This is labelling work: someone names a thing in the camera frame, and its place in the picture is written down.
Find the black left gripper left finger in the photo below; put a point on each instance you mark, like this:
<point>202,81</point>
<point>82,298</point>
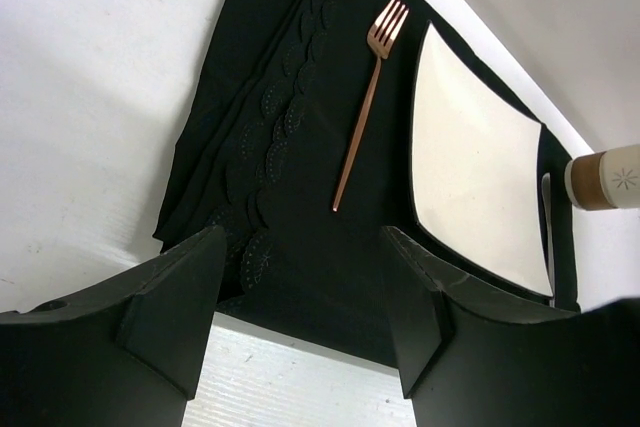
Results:
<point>127,351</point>

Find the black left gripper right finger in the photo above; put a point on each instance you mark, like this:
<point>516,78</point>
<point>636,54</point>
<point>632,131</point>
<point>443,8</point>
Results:
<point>470,354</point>

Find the square white plate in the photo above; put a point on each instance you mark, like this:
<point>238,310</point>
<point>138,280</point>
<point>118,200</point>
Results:
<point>474,172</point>

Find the silver knife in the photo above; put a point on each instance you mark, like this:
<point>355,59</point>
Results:
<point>546,197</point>

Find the steel cup with brown band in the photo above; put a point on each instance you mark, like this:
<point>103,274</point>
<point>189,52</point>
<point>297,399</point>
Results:
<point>605,180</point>

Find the black cloth placemat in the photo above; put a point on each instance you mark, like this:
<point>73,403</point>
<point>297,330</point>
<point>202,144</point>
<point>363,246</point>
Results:
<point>261,155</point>

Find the copper fork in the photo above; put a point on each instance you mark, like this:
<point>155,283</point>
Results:
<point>380,38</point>

